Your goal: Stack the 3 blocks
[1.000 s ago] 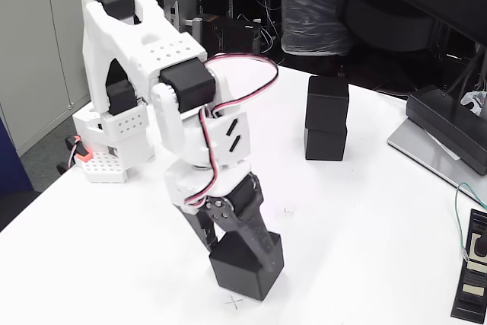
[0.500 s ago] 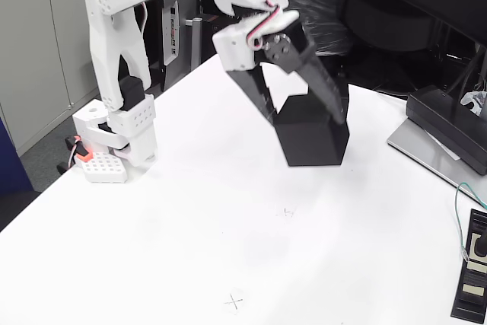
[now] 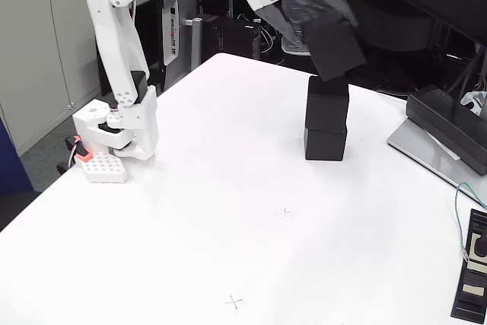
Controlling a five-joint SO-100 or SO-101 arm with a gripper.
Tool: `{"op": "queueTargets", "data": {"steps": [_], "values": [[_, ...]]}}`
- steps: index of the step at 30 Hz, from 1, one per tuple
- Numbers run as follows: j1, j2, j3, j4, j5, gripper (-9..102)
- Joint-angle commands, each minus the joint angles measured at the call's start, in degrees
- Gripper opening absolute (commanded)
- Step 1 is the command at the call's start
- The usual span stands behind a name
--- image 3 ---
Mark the black cube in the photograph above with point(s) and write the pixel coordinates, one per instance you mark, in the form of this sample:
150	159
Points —
335	51
325	146
327	108

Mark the bin with clear plastic bag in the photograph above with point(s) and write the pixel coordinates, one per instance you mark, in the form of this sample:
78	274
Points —
293	50

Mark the black computer case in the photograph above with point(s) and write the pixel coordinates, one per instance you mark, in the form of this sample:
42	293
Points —
232	39

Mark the black office chair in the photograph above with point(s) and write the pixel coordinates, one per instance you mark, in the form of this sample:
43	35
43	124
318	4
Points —
399	24

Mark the silver monitor stand base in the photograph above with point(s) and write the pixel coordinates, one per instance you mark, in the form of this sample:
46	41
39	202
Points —
418	150

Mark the white plastic bag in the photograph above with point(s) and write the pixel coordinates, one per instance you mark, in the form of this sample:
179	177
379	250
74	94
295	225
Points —
473	99

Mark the orange black controller board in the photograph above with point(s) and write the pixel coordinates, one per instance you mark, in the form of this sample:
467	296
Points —
84	155

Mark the grey metal cabinet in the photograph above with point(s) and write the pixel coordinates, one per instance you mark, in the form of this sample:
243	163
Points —
23	55

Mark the blue partition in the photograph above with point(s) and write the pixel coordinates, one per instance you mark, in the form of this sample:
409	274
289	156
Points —
11	165

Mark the black plastic tray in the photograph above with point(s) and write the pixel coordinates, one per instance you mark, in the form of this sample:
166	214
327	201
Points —
466	302

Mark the grey metal post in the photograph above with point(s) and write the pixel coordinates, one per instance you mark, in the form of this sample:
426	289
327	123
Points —
196	47

